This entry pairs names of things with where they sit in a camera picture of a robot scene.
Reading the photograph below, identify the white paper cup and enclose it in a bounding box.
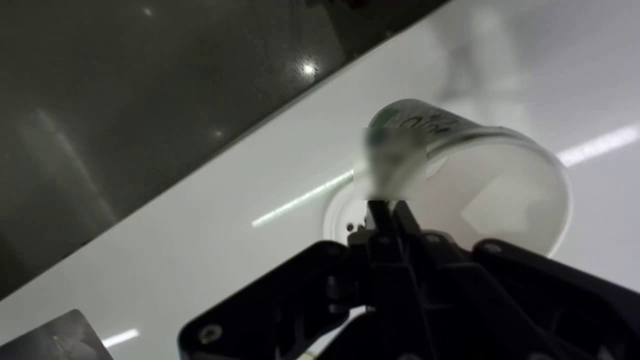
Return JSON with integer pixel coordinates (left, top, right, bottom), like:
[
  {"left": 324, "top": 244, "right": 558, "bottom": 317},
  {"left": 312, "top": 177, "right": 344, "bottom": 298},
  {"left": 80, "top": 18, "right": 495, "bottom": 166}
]
[{"left": 387, "top": 125, "right": 574, "bottom": 257}]

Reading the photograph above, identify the printed paper cup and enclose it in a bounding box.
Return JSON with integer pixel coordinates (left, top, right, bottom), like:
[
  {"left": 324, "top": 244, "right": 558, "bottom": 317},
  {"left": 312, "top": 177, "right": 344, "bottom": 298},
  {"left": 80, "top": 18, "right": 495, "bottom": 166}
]
[{"left": 363, "top": 98, "right": 527, "bottom": 201}]

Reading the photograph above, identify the white bowl with dark food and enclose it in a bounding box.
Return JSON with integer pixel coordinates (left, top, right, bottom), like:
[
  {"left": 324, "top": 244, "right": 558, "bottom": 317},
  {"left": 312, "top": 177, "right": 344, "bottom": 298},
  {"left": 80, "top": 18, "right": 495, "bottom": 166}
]
[{"left": 322, "top": 173, "right": 375, "bottom": 244}]

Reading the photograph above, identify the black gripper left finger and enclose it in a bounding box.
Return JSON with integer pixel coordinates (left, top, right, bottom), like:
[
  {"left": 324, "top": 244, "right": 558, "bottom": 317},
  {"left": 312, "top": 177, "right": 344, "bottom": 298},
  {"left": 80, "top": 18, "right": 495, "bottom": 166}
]
[{"left": 175, "top": 194, "right": 431, "bottom": 360}]

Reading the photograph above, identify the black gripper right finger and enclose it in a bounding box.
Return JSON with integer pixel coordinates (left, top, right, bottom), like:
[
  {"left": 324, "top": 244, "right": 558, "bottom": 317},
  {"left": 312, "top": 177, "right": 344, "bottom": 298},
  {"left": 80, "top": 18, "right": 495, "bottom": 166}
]
[{"left": 392, "top": 198, "right": 640, "bottom": 360}]

